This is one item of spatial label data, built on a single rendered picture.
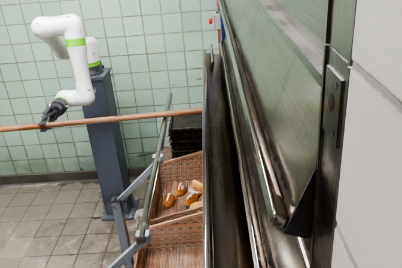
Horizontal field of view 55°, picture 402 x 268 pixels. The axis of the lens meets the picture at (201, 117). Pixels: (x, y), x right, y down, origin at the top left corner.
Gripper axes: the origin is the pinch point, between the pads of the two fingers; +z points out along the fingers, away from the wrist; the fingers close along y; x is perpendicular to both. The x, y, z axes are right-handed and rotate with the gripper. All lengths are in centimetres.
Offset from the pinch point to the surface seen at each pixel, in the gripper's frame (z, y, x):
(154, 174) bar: 53, 0, -64
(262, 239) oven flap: 123, -30, -97
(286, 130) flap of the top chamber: 134, -61, -99
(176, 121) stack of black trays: -50, 28, -64
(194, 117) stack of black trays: -55, 28, -76
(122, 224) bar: 40, 36, -43
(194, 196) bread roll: -2, 54, -75
